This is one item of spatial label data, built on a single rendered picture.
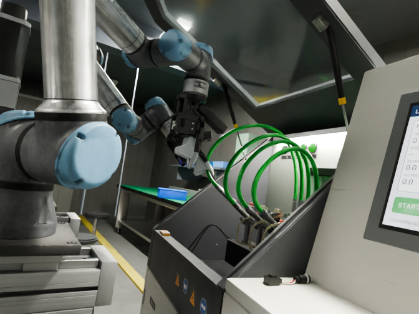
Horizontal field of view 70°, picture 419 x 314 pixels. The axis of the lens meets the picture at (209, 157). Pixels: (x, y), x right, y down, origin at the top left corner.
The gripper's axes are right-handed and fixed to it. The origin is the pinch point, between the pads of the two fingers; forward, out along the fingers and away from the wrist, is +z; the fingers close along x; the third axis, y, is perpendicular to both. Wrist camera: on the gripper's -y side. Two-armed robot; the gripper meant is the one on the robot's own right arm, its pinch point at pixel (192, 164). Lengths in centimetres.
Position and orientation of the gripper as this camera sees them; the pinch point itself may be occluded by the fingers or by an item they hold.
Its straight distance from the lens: 88.6
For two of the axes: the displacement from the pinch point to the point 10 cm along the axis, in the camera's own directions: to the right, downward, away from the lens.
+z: -1.3, 9.9, -0.8
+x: 4.0, -0.2, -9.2
